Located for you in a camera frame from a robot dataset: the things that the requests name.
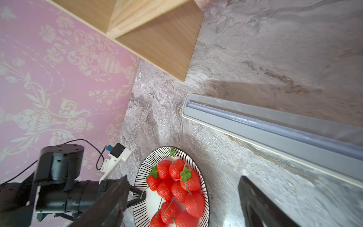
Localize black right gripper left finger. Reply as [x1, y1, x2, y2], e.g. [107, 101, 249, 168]
[70, 176, 130, 227]

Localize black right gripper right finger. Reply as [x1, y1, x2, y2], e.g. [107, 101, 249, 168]
[238, 176, 299, 227]

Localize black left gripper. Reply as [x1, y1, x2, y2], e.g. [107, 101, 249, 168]
[1, 144, 144, 227]

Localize glass plate of strawberries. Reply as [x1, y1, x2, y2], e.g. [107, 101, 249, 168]
[132, 146, 210, 227]

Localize cream plastic wrap dispenser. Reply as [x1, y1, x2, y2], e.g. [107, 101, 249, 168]
[182, 93, 363, 187]

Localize red strawberry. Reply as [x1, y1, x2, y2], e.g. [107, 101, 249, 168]
[184, 191, 205, 219]

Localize wooden shelf unit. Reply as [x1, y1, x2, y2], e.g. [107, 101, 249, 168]
[50, 0, 204, 81]

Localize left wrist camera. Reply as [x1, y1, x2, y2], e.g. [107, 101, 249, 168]
[99, 143, 132, 183]

